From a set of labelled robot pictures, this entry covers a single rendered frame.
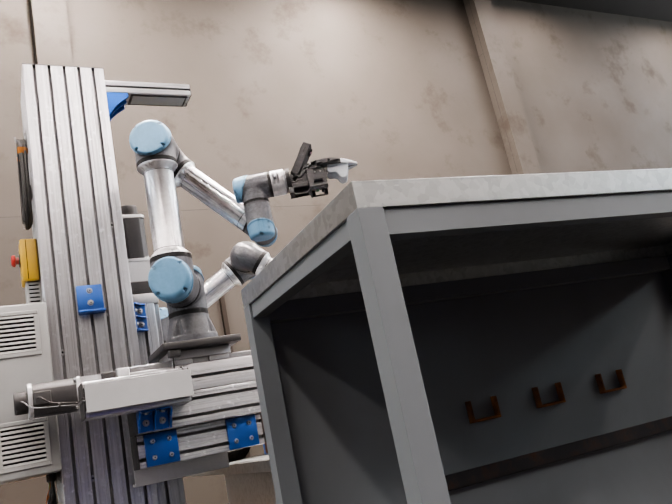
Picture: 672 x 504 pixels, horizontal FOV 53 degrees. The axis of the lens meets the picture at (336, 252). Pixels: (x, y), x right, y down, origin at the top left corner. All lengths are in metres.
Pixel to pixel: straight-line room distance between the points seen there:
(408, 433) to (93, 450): 1.34
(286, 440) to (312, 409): 0.10
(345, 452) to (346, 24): 7.40
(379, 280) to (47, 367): 1.32
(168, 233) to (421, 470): 1.23
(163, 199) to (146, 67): 5.39
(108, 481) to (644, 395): 1.48
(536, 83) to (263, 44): 3.96
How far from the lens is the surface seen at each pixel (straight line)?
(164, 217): 1.95
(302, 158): 1.99
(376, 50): 8.58
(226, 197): 2.08
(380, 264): 0.92
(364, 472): 1.52
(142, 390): 1.80
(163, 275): 1.88
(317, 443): 1.48
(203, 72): 7.45
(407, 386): 0.90
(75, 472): 2.10
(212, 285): 2.64
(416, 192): 0.98
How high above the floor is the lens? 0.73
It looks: 14 degrees up
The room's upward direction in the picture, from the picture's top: 12 degrees counter-clockwise
